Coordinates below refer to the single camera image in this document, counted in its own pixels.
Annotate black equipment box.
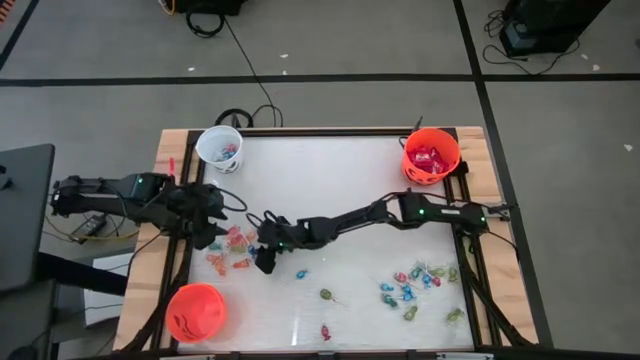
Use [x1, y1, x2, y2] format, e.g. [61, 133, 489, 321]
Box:
[172, 0, 250, 16]

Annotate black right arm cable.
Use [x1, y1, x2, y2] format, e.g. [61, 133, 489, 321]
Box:
[246, 210, 281, 232]

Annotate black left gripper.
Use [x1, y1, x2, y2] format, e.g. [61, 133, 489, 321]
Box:
[169, 183, 230, 236]

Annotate black coiled cable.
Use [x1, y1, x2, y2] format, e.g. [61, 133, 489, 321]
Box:
[184, 3, 226, 39]

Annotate light wooden table border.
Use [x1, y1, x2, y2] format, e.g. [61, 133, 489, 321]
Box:
[113, 124, 540, 351]

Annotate white flat box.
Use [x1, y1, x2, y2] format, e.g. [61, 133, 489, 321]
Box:
[81, 251, 135, 330]

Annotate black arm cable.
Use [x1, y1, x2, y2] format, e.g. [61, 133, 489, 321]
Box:
[246, 210, 281, 232]
[217, 185, 249, 214]

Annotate dark grey desk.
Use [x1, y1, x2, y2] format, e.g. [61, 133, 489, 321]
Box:
[0, 143, 56, 294]

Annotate black desk leg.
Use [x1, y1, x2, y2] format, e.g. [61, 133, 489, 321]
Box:
[37, 252, 129, 297]

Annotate orange jack-o-lantern bucket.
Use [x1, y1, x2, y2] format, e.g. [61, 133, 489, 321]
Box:
[163, 283, 227, 345]
[400, 127, 461, 187]

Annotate black computer case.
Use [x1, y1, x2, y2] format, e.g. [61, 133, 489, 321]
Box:
[498, 0, 612, 57]

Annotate black power adapter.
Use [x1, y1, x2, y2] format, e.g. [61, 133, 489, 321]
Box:
[71, 213, 107, 239]

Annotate black looped cable bundle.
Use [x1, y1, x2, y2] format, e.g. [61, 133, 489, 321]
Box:
[213, 103, 285, 129]

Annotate white jack-o-lantern bucket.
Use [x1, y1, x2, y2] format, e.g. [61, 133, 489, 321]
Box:
[194, 124, 245, 175]

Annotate black metal table frame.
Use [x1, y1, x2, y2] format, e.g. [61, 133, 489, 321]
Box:
[119, 127, 554, 360]

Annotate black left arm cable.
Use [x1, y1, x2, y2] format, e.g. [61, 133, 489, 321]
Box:
[217, 185, 249, 214]

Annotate black tangled floor cables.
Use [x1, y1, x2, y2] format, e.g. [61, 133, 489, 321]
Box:
[481, 8, 582, 76]

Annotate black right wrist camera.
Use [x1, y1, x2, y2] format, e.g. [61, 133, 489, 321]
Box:
[253, 246, 279, 276]

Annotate long black floor cable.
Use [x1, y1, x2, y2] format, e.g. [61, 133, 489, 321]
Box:
[222, 17, 277, 129]

